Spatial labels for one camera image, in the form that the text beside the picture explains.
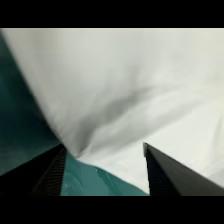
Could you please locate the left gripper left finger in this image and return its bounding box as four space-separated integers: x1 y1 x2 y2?
0 143 68 197

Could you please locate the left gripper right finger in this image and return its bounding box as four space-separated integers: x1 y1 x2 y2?
143 142 224 197

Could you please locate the white garment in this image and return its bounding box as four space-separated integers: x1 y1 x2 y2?
0 28 224 195

